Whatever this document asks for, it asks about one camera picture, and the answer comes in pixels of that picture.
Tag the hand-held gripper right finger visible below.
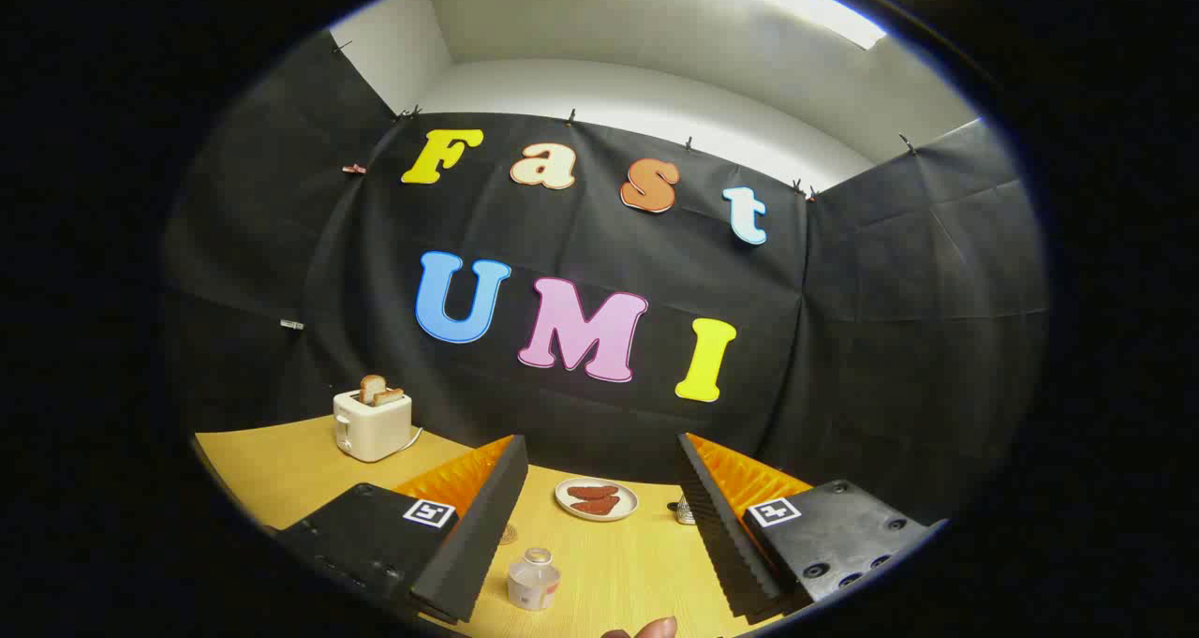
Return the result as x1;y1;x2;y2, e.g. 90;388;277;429
676;432;949;625

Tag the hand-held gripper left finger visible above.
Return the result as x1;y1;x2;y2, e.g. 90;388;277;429
274;435;529;625

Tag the clear juice bottle white label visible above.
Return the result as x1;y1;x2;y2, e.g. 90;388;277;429
507;547;562;612

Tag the white round plate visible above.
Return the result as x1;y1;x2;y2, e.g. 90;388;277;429
555;477;640;523

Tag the wooden table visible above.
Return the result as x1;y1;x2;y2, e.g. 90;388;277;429
192;416;816;638

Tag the cream toaster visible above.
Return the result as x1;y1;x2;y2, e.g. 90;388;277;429
333;390;413;463

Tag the black backdrop cloth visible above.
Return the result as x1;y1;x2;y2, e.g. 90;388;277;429
159;29;1050;527

